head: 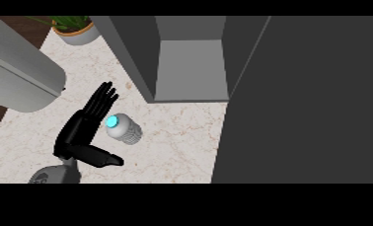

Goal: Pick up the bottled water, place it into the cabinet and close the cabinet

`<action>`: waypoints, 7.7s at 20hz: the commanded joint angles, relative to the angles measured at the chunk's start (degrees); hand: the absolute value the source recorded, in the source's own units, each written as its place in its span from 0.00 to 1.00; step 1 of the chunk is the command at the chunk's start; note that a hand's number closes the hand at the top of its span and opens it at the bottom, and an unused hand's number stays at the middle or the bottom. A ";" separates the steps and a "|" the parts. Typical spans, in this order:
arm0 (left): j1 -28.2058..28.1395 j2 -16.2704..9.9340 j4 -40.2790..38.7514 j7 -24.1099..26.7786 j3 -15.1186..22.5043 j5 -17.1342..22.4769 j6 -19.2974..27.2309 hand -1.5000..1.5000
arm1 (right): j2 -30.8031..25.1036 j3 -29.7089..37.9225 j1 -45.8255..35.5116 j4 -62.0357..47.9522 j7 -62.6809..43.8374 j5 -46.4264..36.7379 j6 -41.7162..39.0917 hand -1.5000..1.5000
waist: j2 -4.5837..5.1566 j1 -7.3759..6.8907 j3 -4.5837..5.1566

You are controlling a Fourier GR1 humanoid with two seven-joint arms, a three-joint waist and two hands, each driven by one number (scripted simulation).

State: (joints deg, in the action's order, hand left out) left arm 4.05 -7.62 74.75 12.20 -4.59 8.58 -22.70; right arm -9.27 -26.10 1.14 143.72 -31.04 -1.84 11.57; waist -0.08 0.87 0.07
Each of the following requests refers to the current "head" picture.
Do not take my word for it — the pale grey rounded appliance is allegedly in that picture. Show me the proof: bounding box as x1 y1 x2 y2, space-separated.
0 19 68 113

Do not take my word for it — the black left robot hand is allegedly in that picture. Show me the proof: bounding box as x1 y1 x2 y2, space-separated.
53 81 126 169

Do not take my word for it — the clear water bottle blue cap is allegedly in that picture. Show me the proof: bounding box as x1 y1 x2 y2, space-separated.
105 113 145 146

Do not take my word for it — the potted green plant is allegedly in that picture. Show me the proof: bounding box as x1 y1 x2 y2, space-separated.
27 16 102 46

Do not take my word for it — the grey open cabinet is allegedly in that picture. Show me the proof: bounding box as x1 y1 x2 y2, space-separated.
87 16 272 104

